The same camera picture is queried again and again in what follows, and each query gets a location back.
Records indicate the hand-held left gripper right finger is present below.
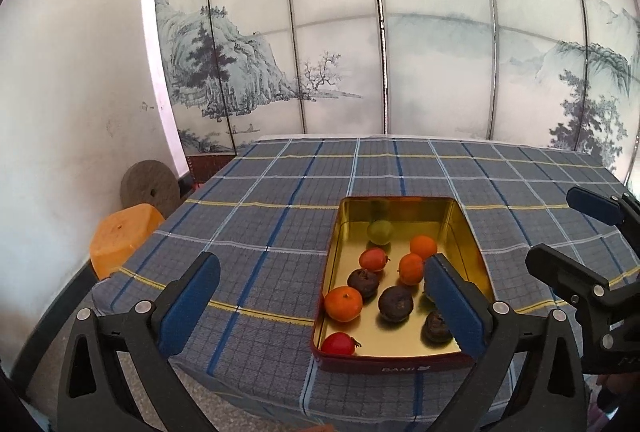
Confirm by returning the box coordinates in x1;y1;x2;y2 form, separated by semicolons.
422;253;591;432

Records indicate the grey round millstone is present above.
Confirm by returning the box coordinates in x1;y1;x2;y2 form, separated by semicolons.
120;159;182;215

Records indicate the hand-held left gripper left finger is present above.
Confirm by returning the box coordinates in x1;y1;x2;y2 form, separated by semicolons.
57;252;222;432

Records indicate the blue plaid tablecloth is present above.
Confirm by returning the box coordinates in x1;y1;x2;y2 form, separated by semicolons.
91;137;640;428

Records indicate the red tomato with stem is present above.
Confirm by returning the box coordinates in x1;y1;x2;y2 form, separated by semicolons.
358;248;391;273

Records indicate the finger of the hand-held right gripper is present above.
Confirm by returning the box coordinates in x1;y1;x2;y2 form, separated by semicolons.
525;243;610;301
566;186;640;230

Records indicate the gold metal tin tray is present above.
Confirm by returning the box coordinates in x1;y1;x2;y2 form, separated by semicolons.
310;196;496;373

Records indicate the landscape painted folding screen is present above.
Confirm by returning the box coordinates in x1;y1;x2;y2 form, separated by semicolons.
154;0;640;185

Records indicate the large orange mandarin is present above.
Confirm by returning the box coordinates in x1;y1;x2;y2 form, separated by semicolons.
324;286;364;323

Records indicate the small red tomato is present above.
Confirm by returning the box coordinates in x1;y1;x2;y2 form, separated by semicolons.
320;332;362;356

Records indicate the orange plastic stool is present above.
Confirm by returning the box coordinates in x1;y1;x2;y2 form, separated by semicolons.
90;204;166;280

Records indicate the green round fruit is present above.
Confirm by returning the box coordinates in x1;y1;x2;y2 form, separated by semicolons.
366;220;394;245

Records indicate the dark wrinkled passion fruit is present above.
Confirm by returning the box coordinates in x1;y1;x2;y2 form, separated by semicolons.
423;310;455;345
378;286;415;324
347;268;381;299

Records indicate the small orange mandarin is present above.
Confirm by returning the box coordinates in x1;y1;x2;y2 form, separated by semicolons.
398;253;425;286
409;235;438;261

